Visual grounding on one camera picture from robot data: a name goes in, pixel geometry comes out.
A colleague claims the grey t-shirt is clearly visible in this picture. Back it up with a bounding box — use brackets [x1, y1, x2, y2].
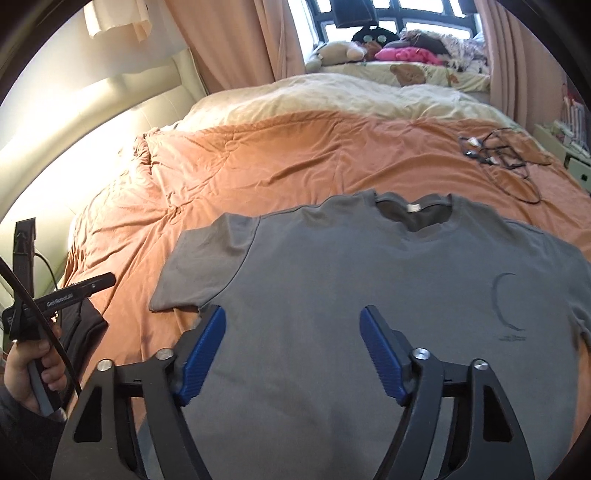
[149, 191, 590, 479]

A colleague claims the left dark sleeve forearm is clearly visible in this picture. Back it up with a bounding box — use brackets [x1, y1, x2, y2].
[1, 386, 65, 479]

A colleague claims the left hand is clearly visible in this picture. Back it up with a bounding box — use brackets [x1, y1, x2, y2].
[4, 339, 67, 414]

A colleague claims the orange bed blanket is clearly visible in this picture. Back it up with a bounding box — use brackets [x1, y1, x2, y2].
[62, 109, 591, 370]

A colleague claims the cream padded headboard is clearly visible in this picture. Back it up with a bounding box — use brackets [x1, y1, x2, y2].
[1, 49, 207, 216]

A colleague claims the cream duvet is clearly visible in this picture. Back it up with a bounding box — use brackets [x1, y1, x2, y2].
[175, 73, 518, 132]

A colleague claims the white bedside drawer unit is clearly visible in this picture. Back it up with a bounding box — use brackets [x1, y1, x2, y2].
[533, 124, 591, 192]

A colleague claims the left pink curtain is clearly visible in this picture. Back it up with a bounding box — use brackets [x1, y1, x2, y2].
[166, 0, 305, 93]

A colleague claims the pink curtain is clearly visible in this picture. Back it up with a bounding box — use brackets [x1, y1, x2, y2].
[166, 0, 305, 93]
[475, 1, 566, 131]

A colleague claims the pink garment on sill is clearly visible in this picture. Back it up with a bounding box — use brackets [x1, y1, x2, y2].
[375, 47, 444, 66]

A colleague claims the right pink curtain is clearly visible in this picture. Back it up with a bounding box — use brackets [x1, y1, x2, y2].
[475, 1, 566, 131]

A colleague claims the white plush toy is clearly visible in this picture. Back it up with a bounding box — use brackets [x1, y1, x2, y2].
[304, 41, 367, 73]

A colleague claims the black plush toy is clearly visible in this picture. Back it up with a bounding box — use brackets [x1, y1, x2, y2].
[352, 26, 400, 47]

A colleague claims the black hanging garment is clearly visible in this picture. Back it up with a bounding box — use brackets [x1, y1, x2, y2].
[330, 0, 379, 28]

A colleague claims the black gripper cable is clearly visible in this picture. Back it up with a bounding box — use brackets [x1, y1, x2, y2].
[0, 256, 83, 398]

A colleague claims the black cable bundle on bed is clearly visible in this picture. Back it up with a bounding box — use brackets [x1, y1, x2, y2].
[458, 127, 553, 205]

